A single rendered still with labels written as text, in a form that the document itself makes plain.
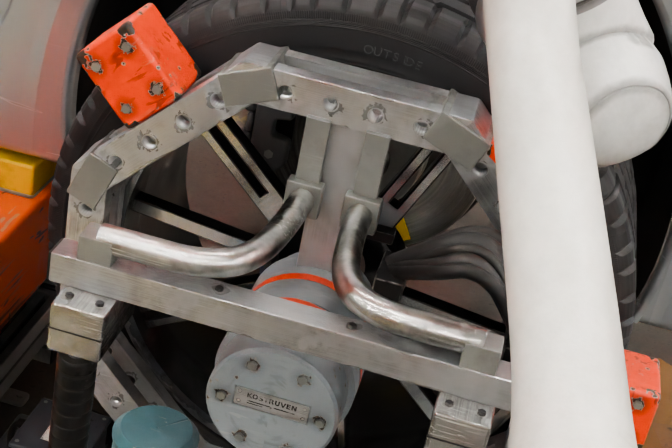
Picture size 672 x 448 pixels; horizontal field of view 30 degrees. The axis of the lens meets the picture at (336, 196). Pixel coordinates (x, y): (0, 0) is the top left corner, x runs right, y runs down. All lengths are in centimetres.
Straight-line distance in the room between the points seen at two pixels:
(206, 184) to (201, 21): 210
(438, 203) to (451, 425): 72
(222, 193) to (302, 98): 216
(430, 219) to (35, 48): 58
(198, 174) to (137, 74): 219
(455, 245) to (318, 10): 29
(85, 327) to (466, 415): 33
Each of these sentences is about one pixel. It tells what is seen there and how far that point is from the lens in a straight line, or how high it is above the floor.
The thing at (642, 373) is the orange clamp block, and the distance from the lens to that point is 132.
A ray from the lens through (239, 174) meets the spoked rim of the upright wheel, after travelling 136.
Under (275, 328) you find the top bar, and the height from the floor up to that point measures 97.
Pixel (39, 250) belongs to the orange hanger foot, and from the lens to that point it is 186.
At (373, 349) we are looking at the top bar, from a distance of 107.
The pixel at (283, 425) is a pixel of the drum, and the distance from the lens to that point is 119.
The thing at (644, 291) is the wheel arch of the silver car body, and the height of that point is 79.
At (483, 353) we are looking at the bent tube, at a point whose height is 100.
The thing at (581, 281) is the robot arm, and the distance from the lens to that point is 68.
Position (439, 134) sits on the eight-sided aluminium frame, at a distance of 117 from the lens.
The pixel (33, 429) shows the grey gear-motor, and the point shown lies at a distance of 179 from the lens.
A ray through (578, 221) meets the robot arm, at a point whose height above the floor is 127.
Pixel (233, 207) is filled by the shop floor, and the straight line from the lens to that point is 328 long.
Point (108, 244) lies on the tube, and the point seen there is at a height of 100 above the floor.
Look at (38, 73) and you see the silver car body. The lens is 172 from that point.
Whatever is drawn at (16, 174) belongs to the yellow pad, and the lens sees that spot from 180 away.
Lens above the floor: 156
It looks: 27 degrees down
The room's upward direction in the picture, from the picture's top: 12 degrees clockwise
